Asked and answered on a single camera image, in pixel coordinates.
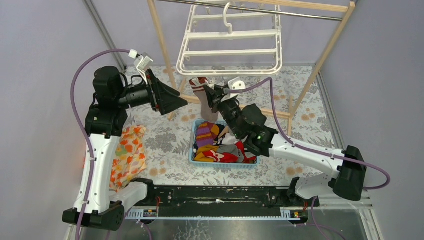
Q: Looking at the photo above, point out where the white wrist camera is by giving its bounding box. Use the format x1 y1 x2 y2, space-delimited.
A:
128 49 154 85
221 76 246 102

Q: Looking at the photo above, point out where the white plastic clip hanger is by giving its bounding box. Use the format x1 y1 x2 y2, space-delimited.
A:
183 1 276 72

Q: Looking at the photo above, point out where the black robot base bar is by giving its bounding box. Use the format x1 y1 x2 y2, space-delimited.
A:
131 185 320 212

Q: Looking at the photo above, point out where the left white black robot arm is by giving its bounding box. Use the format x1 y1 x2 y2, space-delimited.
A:
62 66 188 231

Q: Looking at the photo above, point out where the metal hanging rod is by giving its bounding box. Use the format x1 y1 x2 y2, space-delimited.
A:
158 0 343 22

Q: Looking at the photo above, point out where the grey sock with red stripes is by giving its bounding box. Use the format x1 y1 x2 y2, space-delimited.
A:
189 77 219 123

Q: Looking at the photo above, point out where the floral patterned table mat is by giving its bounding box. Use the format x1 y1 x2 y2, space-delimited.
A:
125 66 338 186

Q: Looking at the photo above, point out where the orange floral cloth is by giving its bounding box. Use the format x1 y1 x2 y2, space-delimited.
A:
109 125 147 192

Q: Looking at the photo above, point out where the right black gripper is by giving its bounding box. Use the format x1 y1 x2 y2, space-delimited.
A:
203 83 243 139

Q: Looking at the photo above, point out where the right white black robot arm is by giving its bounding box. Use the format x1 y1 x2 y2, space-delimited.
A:
204 86 367 206

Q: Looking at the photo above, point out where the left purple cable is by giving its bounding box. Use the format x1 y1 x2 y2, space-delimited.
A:
70 48 138 240

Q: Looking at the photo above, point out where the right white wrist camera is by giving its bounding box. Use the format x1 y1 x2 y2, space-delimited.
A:
221 76 246 102

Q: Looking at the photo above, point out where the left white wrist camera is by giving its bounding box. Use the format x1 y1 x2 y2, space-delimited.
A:
128 49 154 85

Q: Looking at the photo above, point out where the red white patterned sock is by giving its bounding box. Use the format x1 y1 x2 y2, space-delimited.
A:
202 150 239 163

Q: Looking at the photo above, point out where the blue plastic sock basket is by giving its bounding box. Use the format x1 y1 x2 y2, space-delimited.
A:
188 119 261 170

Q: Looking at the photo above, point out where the wooden drying rack frame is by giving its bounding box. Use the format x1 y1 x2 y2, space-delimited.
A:
146 0 357 137

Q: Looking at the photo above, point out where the purple orange striped sock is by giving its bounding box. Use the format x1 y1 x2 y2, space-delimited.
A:
195 121 220 148

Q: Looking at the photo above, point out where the grey striped cuff sock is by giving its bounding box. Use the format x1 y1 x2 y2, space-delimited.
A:
216 144 245 162

